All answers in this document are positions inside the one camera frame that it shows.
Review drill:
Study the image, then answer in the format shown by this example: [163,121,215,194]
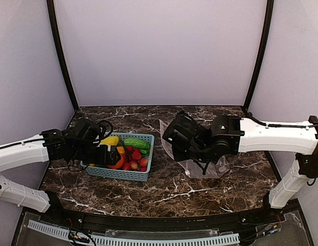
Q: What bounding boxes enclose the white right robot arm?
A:
[162,111,318,210]

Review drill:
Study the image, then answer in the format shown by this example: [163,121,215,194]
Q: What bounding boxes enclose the black left corner frame post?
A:
[46,0,80,112]

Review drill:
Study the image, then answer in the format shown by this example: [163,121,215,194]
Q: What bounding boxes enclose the orange toy fruit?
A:
[107,154,125,170]

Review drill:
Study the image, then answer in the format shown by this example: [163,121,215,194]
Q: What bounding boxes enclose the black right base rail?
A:
[242,107,284,185]

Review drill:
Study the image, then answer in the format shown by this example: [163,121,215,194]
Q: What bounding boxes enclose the black corner frame post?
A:
[242,0,274,114]
[46,0,80,112]

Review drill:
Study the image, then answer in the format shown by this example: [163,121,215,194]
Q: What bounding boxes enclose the light blue plastic basket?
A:
[80,133,155,182]

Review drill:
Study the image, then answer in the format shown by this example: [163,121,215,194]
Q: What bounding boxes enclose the black right corner frame post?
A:
[242,0,274,114]

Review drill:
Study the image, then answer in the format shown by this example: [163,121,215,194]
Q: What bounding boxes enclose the green toy bitter gourd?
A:
[124,138,151,150]

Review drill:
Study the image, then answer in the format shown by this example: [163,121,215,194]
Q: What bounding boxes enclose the white slotted cable duct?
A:
[27,219,240,245]

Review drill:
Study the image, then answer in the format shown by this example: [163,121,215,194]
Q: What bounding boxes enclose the red toy lychee bunch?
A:
[122,146,149,172]

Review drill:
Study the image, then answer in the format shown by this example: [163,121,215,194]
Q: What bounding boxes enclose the yellow toy mango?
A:
[101,136,120,146]

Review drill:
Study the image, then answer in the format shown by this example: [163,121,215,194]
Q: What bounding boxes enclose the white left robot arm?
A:
[0,118,122,213]

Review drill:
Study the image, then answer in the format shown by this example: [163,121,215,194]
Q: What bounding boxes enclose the black front rail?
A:
[23,208,285,237]

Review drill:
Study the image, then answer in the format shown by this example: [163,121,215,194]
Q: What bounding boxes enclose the clear zip top bag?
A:
[159,120,231,179]

